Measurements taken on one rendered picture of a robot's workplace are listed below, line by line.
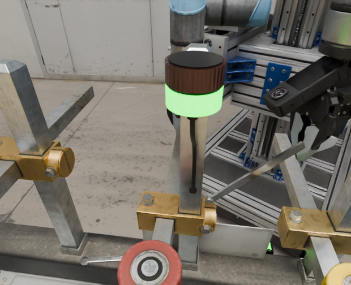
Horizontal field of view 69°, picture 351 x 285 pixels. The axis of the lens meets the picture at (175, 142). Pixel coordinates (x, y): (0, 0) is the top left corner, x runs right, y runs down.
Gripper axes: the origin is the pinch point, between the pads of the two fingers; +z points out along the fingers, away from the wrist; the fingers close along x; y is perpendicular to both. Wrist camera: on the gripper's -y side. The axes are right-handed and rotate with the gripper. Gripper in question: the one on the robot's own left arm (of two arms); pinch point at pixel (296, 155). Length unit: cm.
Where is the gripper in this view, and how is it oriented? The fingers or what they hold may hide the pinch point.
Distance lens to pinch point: 52.7
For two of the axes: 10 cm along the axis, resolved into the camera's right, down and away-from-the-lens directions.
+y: 9.8, -1.3, 1.7
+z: 0.0, 8.2, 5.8
